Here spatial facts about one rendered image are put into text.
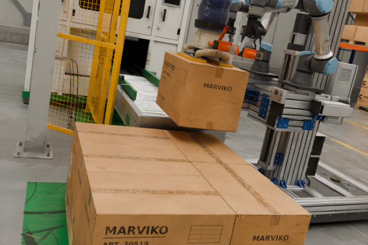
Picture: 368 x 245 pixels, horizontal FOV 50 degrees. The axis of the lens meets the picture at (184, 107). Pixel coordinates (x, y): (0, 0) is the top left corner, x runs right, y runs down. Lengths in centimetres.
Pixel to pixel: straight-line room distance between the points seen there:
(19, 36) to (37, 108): 792
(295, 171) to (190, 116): 114
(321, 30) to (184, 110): 97
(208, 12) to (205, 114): 66
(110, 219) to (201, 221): 38
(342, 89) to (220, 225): 178
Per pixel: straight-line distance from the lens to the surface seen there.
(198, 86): 238
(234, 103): 250
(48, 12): 332
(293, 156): 313
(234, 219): 176
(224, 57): 253
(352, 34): 1151
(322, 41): 259
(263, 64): 312
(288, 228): 194
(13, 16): 1138
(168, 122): 285
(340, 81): 315
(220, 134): 304
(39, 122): 346
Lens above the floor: 128
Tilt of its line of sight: 12 degrees down
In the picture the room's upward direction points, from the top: 11 degrees clockwise
